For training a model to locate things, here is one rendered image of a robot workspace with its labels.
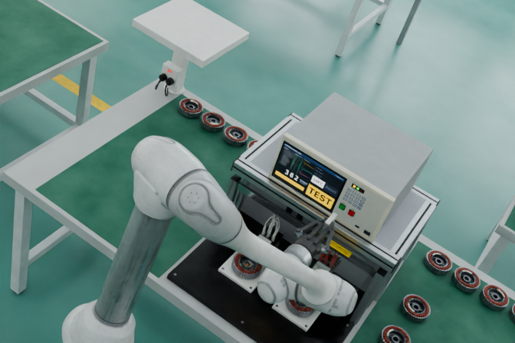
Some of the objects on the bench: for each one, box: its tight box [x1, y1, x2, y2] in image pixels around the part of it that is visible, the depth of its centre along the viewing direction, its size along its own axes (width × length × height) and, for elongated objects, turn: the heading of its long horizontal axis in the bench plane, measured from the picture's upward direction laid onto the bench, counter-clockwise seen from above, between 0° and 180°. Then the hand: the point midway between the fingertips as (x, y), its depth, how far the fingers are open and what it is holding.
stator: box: [379, 325, 411, 343], centre depth 263 cm, size 11×11×4 cm
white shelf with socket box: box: [132, 0, 250, 96], centre depth 320 cm, size 35×37×46 cm
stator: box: [231, 253, 263, 279], centre depth 267 cm, size 11×11×4 cm
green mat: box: [35, 94, 256, 278], centre depth 302 cm, size 94×61×1 cm, turn 131°
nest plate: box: [272, 299, 321, 332], centre depth 262 cm, size 15×15×1 cm
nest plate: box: [218, 251, 266, 293], centre depth 269 cm, size 15×15×1 cm
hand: (329, 221), depth 240 cm, fingers closed
